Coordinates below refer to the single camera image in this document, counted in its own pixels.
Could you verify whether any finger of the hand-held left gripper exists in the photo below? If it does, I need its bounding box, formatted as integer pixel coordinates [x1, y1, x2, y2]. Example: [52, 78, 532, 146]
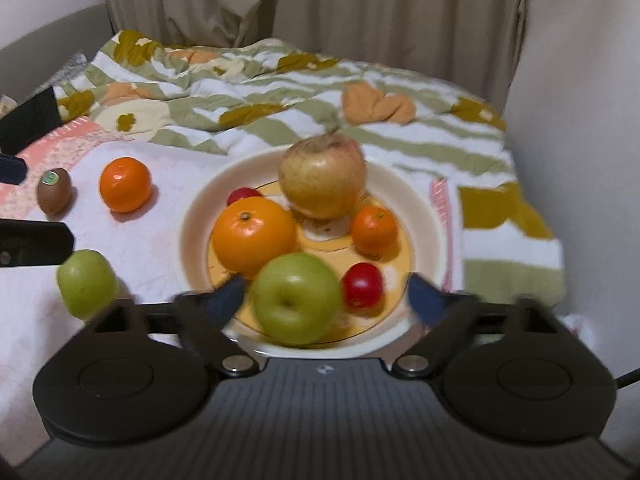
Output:
[0, 219, 76, 267]
[0, 155, 27, 184]

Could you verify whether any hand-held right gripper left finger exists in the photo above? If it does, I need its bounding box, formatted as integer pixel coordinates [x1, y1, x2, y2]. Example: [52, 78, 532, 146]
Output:
[82, 274, 261, 379]

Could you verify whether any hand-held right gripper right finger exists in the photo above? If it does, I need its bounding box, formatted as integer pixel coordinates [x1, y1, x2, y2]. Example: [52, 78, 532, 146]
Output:
[389, 272, 573, 380]

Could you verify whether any small red plum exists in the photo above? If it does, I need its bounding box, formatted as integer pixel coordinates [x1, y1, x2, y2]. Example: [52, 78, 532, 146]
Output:
[226, 187, 264, 207]
[341, 262, 385, 310]

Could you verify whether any green apple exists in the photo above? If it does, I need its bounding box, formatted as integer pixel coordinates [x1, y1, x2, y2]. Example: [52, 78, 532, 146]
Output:
[250, 252, 343, 347]
[56, 249, 121, 321]

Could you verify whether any large orange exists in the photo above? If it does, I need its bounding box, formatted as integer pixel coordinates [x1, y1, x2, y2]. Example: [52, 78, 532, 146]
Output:
[212, 196, 298, 279]

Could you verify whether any small mandarin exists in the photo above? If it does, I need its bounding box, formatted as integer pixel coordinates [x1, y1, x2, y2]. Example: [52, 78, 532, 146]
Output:
[350, 205, 399, 257]

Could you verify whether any cream plate with yellow print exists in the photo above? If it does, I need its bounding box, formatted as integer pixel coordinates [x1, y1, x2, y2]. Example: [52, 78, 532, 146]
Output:
[178, 146, 449, 360]

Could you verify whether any large yellow apple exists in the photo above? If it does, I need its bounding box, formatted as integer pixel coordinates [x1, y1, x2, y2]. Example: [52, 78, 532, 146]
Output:
[278, 133, 367, 221]

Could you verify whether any brown kiwi with green sticker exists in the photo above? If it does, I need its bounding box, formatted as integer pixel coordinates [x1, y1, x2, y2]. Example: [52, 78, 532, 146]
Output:
[36, 167, 73, 216]

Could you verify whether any pink floral tablecloth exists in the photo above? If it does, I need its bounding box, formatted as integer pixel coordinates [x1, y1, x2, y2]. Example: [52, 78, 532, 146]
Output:
[0, 115, 466, 463]

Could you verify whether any medium orange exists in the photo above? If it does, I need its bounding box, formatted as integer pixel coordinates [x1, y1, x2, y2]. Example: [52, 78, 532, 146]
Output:
[99, 157, 153, 214]

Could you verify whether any grey patterned pillow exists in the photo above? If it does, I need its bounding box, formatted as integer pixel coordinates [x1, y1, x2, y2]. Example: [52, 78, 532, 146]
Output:
[32, 51, 93, 95]

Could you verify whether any grey headboard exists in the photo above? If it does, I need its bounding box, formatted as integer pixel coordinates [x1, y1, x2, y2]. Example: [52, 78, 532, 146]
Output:
[0, 4, 113, 103]

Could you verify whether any striped flower blanket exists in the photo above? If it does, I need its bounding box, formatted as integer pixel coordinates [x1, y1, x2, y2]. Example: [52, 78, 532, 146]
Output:
[52, 30, 568, 311]

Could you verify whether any beige curtain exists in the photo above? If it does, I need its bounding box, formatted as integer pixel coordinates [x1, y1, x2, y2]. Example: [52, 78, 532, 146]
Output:
[97, 0, 533, 111]

